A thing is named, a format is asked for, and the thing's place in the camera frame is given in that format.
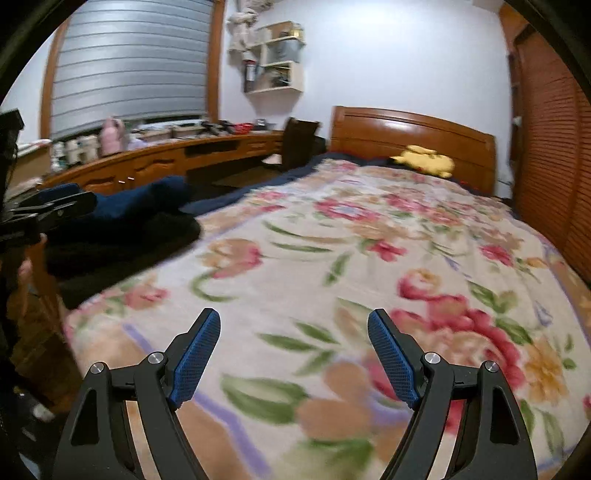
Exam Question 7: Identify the wooden desk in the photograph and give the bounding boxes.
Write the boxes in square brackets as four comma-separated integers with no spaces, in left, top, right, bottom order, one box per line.
[41,129,284,195]

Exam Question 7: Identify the dark wooden chair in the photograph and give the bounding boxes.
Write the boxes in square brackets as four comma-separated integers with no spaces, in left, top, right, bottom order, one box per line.
[261,117,326,178]

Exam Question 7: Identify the white wall shelf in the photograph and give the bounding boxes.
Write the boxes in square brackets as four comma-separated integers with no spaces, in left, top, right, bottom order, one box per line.
[242,21,306,95]

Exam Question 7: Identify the grey paper bag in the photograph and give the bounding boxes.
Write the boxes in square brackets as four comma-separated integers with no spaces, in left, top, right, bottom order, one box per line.
[277,37,303,63]

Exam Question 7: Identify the grey window blind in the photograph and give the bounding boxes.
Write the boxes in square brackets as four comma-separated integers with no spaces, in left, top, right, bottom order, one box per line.
[50,0,217,139]

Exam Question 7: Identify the yellow plush toy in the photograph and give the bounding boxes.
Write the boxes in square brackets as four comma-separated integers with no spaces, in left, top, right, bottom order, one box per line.
[388,145,455,178]

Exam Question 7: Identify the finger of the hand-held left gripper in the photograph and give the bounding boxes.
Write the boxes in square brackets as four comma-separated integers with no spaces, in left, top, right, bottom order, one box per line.
[18,183,83,208]
[7,191,99,222]

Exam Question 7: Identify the black tool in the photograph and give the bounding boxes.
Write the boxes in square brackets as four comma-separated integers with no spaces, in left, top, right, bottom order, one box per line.
[201,119,236,137]

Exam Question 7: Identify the wooden louvered wardrobe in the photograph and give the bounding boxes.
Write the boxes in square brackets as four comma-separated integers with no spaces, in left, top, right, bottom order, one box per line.
[499,0,591,278]

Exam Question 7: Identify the floral blanket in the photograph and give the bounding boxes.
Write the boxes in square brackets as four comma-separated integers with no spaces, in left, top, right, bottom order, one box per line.
[62,159,591,480]

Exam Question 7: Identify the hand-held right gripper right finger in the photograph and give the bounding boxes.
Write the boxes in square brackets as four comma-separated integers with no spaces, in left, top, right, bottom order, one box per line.
[368,308,539,480]

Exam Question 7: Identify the navy blue suit jacket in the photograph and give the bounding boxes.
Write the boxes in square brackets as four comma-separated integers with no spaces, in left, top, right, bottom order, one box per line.
[44,175,195,250]

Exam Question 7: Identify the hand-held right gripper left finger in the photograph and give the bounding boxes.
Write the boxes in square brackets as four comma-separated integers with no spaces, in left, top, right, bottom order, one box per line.
[52,307,221,480]

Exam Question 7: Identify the black folded clothes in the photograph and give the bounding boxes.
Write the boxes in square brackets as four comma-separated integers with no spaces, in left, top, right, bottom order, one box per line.
[44,215,201,310]

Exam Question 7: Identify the person's left hand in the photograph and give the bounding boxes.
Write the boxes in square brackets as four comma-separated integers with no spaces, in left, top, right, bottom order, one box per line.
[16,256,38,289]

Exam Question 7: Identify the pink container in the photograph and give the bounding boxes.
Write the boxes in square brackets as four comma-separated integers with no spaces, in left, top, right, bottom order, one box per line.
[102,117,125,153]

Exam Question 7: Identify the white wrapped bouquet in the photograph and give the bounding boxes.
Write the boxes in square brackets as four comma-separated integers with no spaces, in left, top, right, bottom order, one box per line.
[227,0,259,51]

